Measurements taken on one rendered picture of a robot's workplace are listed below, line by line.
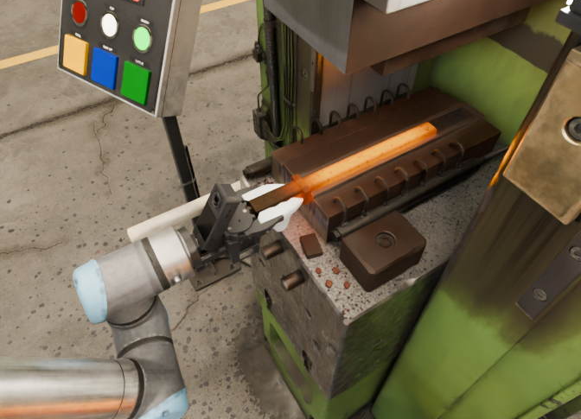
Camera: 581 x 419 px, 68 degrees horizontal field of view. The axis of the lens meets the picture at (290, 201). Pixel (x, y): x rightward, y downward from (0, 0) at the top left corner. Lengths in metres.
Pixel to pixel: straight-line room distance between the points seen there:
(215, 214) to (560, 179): 0.45
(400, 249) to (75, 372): 0.50
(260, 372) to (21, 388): 1.13
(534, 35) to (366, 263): 0.53
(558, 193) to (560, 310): 0.19
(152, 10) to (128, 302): 0.59
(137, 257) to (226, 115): 1.89
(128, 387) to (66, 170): 1.85
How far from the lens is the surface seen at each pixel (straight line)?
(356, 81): 0.98
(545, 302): 0.68
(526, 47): 0.97
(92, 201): 2.24
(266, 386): 1.64
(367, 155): 0.82
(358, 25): 0.51
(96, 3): 1.13
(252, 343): 1.69
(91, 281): 0.69
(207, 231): 0.68
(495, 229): 0.66
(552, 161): 0.54
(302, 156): 0.83
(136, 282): 0.68
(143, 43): 1.01
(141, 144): 2.44
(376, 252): 0.72
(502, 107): 1.04
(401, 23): 0.56
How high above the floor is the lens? 1.57
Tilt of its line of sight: 50 degrees down
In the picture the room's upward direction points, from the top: straight up
